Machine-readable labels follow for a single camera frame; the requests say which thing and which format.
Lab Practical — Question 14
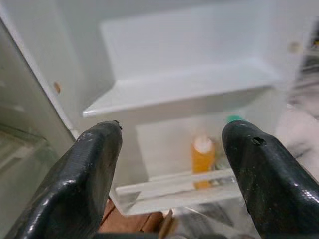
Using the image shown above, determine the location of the brown wooden base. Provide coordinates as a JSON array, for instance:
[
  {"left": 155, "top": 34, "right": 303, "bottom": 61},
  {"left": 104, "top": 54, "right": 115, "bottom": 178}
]
[{"left": 99, "top": 199, "right": 175, "bottom": 237}]

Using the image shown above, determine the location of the white fridge door shelf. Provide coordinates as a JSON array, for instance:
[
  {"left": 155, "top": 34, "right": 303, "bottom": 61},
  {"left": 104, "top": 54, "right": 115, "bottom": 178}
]
[{"left": 82, "top": 19, "right": 282, "bottom": 122}]

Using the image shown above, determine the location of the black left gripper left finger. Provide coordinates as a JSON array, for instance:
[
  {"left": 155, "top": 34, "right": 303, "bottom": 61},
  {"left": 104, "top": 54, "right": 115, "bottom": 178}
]
[{"left": 4, "top": 120, "right": 123, "bottom": 239}]

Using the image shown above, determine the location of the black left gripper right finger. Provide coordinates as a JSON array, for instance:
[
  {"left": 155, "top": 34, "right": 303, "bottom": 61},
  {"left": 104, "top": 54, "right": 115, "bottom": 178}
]
[{"left": 221, "top": 120, "right": 319, "bottom": 239}]

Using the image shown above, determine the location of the green capped bottle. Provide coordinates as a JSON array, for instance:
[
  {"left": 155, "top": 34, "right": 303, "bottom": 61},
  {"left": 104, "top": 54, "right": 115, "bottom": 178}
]
[{"left": 225, "top": 114, "right": 247, "bottom": 125}]

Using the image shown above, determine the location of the pale grey fridge body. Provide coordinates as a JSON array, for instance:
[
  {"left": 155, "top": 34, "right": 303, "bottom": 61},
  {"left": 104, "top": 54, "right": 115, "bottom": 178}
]
[{"left": 0, "top": 17, "right": 80, "bottom": 225}]

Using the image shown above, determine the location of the white fridge door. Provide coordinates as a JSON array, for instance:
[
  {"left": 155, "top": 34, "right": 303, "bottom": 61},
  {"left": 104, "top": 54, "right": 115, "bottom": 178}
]
[{"left": 0, "top": 0, "right": 312, "bottom": 217}]

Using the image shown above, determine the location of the clear fridge door shelf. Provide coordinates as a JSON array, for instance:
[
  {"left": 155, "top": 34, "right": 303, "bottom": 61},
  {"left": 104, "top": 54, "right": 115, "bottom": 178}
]
[{"left": 116, "top": 168, "right": 246, "bottom": 216}]

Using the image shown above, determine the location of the orange juice bottle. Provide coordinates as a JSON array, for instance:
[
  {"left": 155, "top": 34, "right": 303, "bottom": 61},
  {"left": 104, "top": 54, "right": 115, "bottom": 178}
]
[{"left": 191, "top": 134, "right": 216, "bottom": 190}]

